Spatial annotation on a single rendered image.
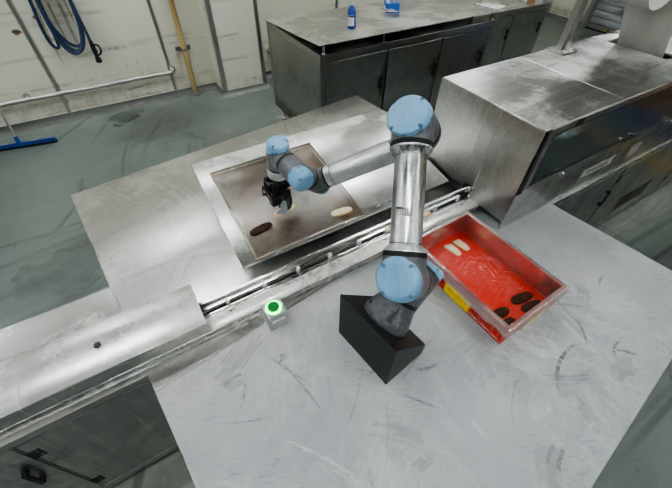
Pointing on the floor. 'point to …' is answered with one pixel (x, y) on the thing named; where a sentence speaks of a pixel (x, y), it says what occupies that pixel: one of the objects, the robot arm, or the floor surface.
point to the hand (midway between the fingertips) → (283, 208)
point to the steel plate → (194, 233)
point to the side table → (438, 383)
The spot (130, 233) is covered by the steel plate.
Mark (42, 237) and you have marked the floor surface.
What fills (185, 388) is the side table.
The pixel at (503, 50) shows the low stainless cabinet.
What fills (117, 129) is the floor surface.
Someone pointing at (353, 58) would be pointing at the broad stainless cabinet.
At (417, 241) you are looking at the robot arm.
